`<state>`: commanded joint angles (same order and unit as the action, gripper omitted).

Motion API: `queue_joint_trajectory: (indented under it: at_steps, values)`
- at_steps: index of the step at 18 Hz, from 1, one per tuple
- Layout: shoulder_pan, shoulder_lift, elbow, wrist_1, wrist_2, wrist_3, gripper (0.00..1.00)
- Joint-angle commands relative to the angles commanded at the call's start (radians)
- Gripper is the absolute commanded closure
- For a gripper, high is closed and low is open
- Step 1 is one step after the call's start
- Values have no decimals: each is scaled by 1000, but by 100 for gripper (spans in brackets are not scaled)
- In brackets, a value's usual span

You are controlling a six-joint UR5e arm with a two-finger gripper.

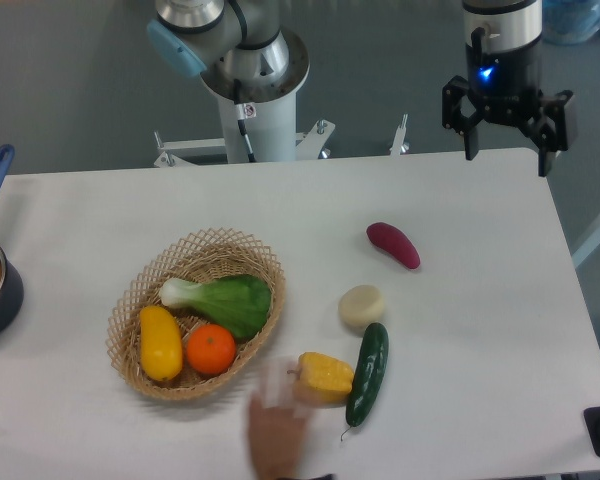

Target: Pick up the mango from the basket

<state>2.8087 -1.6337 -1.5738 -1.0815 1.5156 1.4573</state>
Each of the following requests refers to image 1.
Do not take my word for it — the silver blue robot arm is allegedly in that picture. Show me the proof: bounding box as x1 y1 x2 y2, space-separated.
146 1 577 176

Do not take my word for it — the blue plastic bag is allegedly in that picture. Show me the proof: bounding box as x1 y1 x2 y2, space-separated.
542 0 600 46

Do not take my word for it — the dark green cucumber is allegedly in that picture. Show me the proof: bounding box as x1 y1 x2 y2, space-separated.
340 322 389 442

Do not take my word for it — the orange fruit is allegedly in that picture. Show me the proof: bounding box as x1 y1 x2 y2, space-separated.
186 324 236 376

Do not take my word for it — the yellow mango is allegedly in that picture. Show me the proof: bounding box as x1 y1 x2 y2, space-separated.
139 305 183 382

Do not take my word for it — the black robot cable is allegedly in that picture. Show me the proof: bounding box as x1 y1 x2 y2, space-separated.
232 79 258 164

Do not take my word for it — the green bok choy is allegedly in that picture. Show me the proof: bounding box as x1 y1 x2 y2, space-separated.
159 274 271 341

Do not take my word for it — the purple sweet potato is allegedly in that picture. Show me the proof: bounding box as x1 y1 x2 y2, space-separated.
366 222 421 270

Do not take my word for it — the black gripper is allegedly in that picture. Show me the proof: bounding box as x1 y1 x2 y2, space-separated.
442 52 578 177

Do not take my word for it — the woven wicker basket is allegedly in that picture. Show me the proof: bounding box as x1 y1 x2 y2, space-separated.
104 227 287 402

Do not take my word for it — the yellow bell pepper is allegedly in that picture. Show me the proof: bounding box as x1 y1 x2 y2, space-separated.
287 352 354 406

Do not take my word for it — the white table bracket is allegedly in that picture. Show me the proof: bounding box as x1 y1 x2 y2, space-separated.
389 113 410 156

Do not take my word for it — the blurred human hand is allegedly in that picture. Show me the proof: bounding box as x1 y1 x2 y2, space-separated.
246 357 311 479

